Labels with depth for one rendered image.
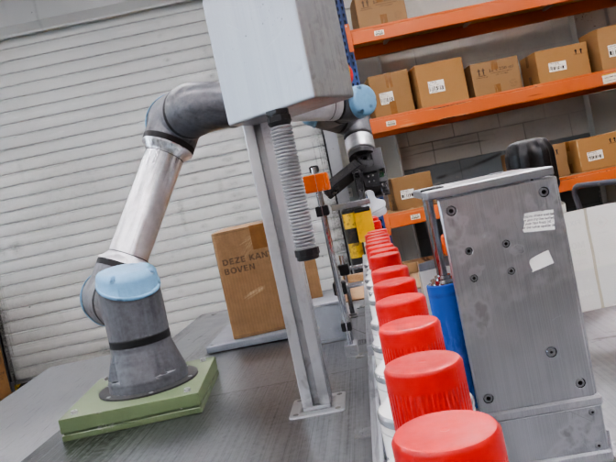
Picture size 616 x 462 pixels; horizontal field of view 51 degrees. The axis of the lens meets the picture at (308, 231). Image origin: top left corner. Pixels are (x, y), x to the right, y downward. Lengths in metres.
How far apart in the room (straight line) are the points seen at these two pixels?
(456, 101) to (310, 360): 3.99
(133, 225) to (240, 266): 0.33
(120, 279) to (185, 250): 4.28
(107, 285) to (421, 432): 1.08
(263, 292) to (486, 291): 1.08
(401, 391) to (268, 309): 1.36
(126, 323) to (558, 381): 0.84
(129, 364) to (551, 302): 0.85
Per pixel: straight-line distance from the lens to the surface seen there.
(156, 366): 1.26
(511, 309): 0.59
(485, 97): 4.96
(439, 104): 4.87
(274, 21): 0.91
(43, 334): 5.92
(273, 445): 0.96
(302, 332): 1.03
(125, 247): 1.40
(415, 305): 0.41
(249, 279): 1.61
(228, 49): 0.97
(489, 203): 0.57
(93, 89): 5.73
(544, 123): 5.98
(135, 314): 1.25
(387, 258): 0.67
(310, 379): 1.05
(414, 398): 0.27
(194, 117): 1.37
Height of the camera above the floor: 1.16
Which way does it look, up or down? 3 degrees down
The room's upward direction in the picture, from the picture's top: 12 degrees counter-clockwise
